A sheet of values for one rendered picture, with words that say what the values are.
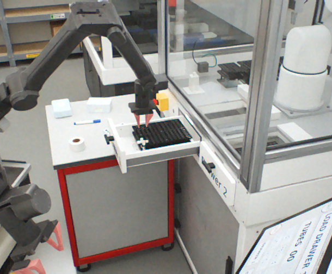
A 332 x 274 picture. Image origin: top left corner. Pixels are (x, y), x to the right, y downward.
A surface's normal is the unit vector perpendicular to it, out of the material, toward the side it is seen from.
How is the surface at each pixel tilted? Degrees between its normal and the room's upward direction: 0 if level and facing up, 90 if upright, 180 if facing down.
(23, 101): 126
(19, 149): 0
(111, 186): 90
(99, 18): 37
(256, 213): 90
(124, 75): 90
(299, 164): 90
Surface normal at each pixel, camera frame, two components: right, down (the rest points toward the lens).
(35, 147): 0.00, -0.86
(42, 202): 0.88, -0.33
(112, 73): 0.32, 0.49
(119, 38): 0.35, 0.88
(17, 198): -0.13, 0.52
